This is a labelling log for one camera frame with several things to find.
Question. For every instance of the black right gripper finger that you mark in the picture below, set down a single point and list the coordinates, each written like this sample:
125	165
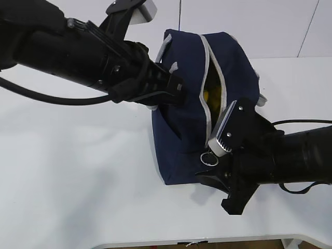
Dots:
217	177

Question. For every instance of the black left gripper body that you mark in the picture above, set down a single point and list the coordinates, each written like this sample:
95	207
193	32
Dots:
141	78

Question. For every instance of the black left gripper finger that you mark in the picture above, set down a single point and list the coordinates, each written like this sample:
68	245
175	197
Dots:
163	99

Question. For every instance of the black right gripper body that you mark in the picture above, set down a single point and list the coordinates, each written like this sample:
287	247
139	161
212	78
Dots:
250	169

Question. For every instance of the yellow pear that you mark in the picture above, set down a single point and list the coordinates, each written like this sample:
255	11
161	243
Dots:
212	96

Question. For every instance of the navy blue lunch bag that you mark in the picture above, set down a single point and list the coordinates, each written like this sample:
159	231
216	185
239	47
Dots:
181	133

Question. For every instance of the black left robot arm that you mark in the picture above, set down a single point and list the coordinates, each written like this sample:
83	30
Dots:
38	35

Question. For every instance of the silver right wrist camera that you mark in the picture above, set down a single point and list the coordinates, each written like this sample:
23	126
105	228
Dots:
233	126

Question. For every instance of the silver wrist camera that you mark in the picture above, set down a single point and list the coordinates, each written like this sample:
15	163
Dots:
143	11
233	126

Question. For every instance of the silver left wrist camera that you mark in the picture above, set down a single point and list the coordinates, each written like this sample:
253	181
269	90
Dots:
143	11

